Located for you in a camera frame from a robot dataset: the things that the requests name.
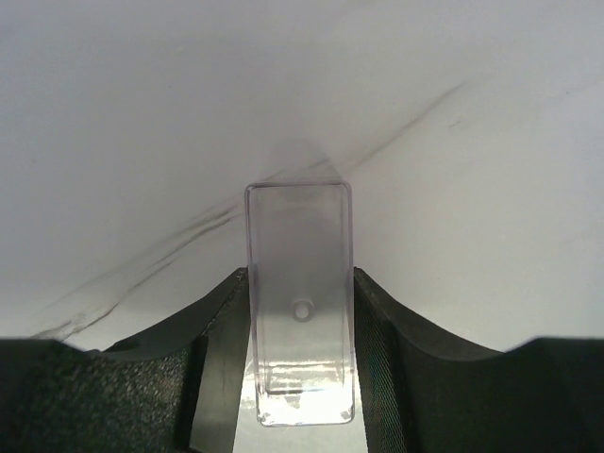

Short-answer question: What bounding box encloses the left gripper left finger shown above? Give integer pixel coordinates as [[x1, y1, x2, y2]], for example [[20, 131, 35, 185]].
[[1, 268, 250, 452]]

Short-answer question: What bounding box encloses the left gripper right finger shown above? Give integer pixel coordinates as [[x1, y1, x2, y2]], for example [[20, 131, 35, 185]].
[[354, 269, 603, 452]]

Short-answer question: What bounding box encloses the clear plastic fuse box cover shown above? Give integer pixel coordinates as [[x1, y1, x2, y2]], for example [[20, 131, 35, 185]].
[[244, 179, 355, 428]]

